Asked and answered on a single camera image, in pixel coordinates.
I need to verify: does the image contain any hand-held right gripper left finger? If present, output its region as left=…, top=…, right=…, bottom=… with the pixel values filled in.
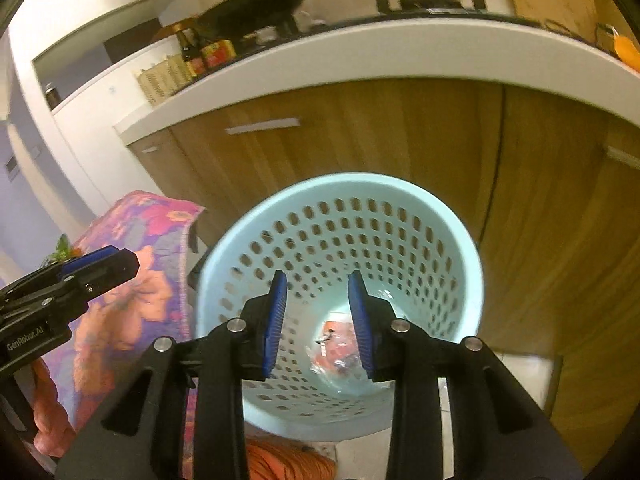
left=54, top=269, right=288, bottom=480

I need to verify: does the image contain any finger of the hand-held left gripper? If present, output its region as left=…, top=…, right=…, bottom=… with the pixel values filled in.
left=0, top=246, right=121, bottom=311
left=45, top=251, right=140, bottom=322

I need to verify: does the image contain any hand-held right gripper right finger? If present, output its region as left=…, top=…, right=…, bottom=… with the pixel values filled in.
left=347, top=270, right=586, bottom=480

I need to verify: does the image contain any orange snack wrapper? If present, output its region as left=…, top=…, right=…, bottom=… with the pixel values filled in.
left=312, top=312, right=368, bottom=376

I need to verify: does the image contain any light blue perforated waste basket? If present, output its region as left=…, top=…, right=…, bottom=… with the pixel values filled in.
left=192, top=172, right=485, bottom=443

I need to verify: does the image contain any floral cloth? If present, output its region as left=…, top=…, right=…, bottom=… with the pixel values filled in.
left=30, top=190, right=206, bottom=480

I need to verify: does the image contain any orange cloth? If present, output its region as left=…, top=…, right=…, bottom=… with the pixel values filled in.
left=31, top=357, right=77, bottom=457
left=245, top=437, right=337, bottom=480

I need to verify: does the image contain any beige chopstick basket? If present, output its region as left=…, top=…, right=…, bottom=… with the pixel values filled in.
left=135, top=55, right=193, bottom=107

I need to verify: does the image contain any dark soy sauce bottle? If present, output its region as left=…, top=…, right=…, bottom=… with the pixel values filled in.
left=175, top=22, right=202, bottom=78

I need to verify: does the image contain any black wok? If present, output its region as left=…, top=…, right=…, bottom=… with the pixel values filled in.
left=195, top=0, right=353, bottom=43

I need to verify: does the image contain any orange peel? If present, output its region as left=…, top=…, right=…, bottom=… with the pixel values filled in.
left=612, top=30, right=640, bottom=72

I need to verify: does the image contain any long metal cabinet handle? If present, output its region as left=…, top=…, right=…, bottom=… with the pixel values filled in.
left=225, top=117, right=301, bottom=135

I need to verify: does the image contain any black power cable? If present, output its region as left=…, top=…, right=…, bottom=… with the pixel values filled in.
left=544, top=19, right=582, bottom=37

